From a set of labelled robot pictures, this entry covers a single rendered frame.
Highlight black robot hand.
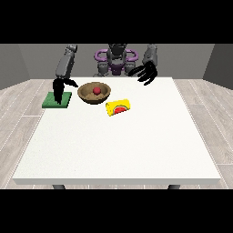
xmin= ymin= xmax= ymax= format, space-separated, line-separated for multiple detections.
xmin=127 ymin=61 xmax=158 ymax=86
xmin=52 ymin=76 xmax=79 ymax=106

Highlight grey robot trunk purple rings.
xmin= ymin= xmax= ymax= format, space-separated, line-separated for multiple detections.
xmin=93 ymin=44 xmax=139 ymax=77

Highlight green square pad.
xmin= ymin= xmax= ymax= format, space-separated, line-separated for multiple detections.
xmin=41 ymin=91 xmax=73 ymax=109

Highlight brown wooden bowl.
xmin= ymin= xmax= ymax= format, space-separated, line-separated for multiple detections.
xmin=77 ymin=81 xmax=112 ymax=105

